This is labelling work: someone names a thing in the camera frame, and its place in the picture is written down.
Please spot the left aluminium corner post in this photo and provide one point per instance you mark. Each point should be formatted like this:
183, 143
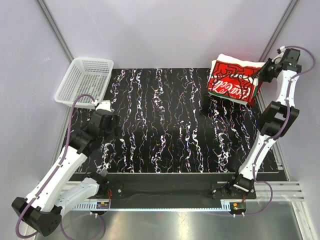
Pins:
45, 10

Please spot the white slotted cable duct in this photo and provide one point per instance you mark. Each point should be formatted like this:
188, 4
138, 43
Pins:
103, 206

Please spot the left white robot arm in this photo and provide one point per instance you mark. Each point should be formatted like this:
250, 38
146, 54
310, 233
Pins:
45, 206

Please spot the white t shirt red print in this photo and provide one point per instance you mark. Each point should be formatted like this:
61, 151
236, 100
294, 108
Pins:
230, 79

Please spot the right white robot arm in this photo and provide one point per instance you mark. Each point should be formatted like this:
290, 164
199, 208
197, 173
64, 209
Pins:
275, 120

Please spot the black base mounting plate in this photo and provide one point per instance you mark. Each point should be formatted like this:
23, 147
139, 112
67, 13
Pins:
195, 189

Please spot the white plastic mesh basket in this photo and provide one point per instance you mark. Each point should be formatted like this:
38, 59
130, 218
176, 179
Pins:
85, 75

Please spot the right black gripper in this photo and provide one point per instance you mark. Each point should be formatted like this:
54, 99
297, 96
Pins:
261, 75

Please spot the black marble pattern mat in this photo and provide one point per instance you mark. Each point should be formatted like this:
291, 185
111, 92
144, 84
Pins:
170, 125

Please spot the aluminium corner post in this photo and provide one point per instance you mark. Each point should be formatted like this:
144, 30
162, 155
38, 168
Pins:
45, 10
272, 42

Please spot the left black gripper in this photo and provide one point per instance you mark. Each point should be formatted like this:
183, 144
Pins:
117, 130

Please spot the right aluminium corner post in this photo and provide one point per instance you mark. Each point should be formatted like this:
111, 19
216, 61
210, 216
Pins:
272, 42

